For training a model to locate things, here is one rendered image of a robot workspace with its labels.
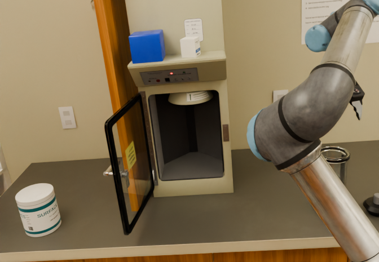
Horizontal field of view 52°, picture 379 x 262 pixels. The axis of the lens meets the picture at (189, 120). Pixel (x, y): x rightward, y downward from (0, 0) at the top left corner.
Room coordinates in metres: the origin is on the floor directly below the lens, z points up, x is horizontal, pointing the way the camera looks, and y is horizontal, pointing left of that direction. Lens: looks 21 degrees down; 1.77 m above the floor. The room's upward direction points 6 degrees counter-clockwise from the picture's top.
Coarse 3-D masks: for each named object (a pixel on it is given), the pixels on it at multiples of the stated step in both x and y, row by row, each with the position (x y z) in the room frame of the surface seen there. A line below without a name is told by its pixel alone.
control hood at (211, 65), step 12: (168, 60) 1.26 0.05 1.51; (180, 60) 1.24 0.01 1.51; (192, 60) 1.23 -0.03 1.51; (204, 60) 1.23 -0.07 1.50; (216, 60) 1.23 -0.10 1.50; (132, 72) 1.27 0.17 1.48; (204, 72) 1.28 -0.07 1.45; (216, 72) 1.28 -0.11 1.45; (156, 84) 1.33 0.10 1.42; (168, 84) 1.33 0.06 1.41
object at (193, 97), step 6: (210, 90) 1.45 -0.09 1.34; (174, 96) 1.40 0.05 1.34; (180, 96) 1.38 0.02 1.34; (186, 96) 1.38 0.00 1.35; (192, 96) 1.37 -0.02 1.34; (198, 96) 1.38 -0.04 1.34; (204, 96) 1.39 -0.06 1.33; (210, 96) 1.41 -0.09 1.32; (174, 102) 1.39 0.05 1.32; (180, 102) 1.38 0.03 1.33; (186, 102) 1.37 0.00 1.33; (192, 102) 1.37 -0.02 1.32; (198, 102) 1.37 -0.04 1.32
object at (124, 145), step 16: (128, 112) 1.22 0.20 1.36; (112, 128) 1.09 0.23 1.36; (128, 128) 1.20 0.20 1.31; (128, 144) 1.18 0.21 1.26; (144, 144) 1.31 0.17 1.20; (112, 160) 1.05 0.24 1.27; (128, 160) 1.16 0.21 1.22; (144, 160) 1.29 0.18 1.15; (144, 176) 1.27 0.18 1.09; (128, 192) 1.12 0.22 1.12; (144, 192) 1.25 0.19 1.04; (128, 208) 1.10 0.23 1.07
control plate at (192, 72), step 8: (144, 72) 1.27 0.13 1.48; (152, 72) 1.27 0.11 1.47; (160, 72) 1.27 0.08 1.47; (168, 72) 1.27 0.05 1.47; (176, 72) 1.27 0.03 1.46; (192, 72) 1.27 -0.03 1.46; (144, 80) 1.31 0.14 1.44; (152, 80) 1.31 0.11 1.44; (160, 80) 1.31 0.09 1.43; (176, 80) 1.31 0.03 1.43; (184, 80) 1.31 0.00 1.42; (192, 80) 1.31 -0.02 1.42
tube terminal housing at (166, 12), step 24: (144, 0) 1.36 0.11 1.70; (168, 0) 1.35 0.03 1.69; (192, 0) 1.35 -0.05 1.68; (216, 0) 1.34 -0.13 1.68; (144, 24) 1.36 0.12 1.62; (168, 24) 1.35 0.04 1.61; (216, 24) 1.34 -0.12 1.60; (168, 48) 1.36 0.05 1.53; (216, 48) 1.34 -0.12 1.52; (168, 192) 1.36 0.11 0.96; (192, 192) 1.35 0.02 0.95; (216, 192) 1.35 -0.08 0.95
